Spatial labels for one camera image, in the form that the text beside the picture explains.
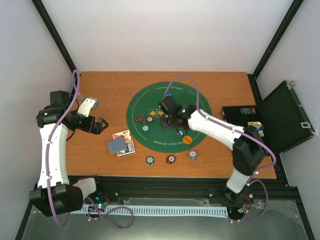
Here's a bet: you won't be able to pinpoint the red chip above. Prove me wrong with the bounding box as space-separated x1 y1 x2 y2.
146 116 154 123

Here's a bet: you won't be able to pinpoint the purple white chip stack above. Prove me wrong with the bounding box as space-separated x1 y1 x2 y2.
188 149 198 161

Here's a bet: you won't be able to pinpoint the orange black chip stack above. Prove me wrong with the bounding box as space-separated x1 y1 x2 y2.
166 155 176 165

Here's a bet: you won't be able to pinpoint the green blue chip stack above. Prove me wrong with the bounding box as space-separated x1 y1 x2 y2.
146 156 155 165

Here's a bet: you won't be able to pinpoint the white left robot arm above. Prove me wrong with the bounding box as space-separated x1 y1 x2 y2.
29 90 108 217

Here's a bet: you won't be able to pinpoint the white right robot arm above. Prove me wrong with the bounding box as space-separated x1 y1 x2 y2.
158 96 277 199

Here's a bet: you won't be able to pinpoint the orange big blind button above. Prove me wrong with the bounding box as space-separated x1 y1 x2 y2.
182 135 193 145

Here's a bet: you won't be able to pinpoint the green round poker mat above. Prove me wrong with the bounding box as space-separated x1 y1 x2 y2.
126 81 206 153

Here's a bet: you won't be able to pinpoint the triangular all in button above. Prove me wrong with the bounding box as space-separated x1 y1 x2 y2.
134 113 146 124

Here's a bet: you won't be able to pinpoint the blue backed card deck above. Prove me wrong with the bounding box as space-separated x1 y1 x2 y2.
107 136 126 154

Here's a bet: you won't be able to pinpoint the yellow ace card box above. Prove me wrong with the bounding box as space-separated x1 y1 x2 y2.
112 130 132 142

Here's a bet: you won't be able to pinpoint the blue club special card box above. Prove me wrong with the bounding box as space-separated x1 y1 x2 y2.
117 141 136 157

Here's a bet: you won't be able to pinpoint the multicolour chips in case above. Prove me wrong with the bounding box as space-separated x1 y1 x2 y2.
239 107 257 115

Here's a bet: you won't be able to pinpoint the gold blue card pack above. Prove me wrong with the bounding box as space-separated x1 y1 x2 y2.
247 121 265 137

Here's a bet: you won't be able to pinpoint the black chip carrying case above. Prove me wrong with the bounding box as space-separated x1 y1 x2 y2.
222 80 316 154

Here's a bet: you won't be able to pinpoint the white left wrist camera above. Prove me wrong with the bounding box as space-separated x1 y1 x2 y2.
77 97 99 118

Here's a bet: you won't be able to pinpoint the light blue cable duct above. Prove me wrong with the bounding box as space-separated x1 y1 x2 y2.
72 204 228 218

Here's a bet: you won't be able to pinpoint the black frame post left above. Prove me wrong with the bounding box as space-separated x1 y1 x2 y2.
31 0 76 72

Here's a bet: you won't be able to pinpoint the black frame post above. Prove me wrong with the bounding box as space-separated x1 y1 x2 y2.
252 0 304 80
31 0 76 72

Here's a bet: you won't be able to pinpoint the black frame post right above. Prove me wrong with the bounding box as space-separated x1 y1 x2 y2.
252 0 304 80

